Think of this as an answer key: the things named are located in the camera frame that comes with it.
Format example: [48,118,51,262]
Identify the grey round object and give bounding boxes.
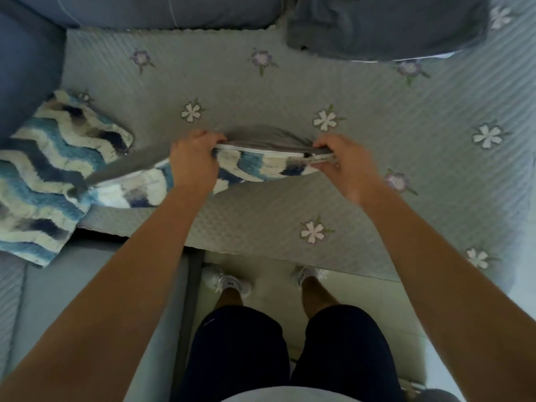
[401,379,462,402]

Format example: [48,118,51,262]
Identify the dark navy shorts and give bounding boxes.
[179,305,403,402]

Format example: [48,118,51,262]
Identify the person's right hand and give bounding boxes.
[312,134,380,206]

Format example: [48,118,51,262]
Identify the blue fabric sofa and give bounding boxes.
[0,0,289,402]

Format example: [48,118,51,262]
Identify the person's left forearm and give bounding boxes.
[0,183,213,402]

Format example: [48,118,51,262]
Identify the white shirt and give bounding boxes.
[221,386,362,402]

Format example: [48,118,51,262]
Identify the person's right leg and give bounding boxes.
[301,275,341,319]

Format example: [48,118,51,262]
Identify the person's left leg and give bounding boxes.
[215,286,244,308]

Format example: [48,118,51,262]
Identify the person's leg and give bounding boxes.
[301,275,341,319]
[215,286,244,308]

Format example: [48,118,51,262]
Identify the blue chevron cushion cover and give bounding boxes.
[86,125,336,209]

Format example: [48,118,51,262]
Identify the white right shoe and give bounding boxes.
[292,265,330,289]

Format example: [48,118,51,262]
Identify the person's right forearm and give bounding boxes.
[359,180,536,402]

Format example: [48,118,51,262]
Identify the white left shoe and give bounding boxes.
[201,265,252,298]

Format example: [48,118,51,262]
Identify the grey floral quilted sofa cover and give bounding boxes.
[61,0,536,291]

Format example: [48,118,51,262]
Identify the dark grey pillow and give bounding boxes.
[286,0,491,62]

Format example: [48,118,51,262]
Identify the white shoe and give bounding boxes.
[292,265,330,289]
[201,265,252,298]

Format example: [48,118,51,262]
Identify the person's left hand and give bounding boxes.
[169,129,228,194]

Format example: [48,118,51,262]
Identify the blue chevron cushion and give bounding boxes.
[0,89,135,268]

